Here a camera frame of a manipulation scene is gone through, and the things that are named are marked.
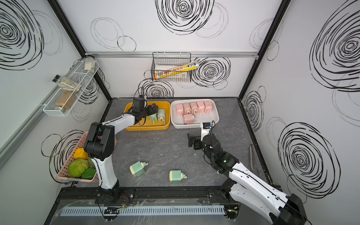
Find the clear bottle on shelf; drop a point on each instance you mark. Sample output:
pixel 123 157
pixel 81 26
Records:
pixel 67 84

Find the glass jar on shelf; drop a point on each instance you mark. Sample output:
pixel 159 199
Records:
pixel 89 63

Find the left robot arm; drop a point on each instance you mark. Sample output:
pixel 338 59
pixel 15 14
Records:
pixel 100 143

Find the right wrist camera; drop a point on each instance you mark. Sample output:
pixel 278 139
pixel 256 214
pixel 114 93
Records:
pixel 205 129

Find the white wire wall shelf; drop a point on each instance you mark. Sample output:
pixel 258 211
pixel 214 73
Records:
pixel 87 95

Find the yellow toy pepper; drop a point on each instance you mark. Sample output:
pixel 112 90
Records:
pixel 80 154

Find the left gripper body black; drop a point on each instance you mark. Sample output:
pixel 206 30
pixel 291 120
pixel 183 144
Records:
pixel 147 111

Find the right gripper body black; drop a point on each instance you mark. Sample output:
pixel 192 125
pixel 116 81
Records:
pixel 200 144

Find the green toy cabbage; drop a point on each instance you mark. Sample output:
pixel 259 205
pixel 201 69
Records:
pixel 78 167

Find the white plastic tray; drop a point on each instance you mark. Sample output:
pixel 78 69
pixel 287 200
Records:
pixel 178 123

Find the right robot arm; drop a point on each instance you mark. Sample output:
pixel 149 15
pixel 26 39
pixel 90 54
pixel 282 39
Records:
pixel 246 188

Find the green sharpener round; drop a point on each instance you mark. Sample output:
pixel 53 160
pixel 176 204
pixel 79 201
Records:
pixel 161 115

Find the pink sharpener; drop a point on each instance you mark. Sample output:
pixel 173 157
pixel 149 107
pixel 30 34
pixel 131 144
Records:
pixel 201 107
pixel 189 119
pixel 179 110
pixel 187 108
pixel 208 107
pixel 194 107

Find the black wire wall basket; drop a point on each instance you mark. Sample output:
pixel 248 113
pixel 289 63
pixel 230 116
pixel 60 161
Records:
pixel 164 65

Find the pink plastic basket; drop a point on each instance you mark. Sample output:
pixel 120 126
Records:
pixel 63 173

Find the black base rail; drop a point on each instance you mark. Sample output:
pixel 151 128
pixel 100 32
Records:
pixel 211 194

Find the yellow toothpaste box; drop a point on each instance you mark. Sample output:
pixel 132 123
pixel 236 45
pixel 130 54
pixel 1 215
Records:
pixel 175 70

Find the white slotted cable duct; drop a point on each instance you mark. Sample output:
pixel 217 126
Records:
pixel 143 210

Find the brown block on shelf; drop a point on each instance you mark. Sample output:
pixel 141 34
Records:
pixel 66 101

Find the yellow plastic tray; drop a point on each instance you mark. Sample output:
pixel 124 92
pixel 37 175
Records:
pixel 148 125

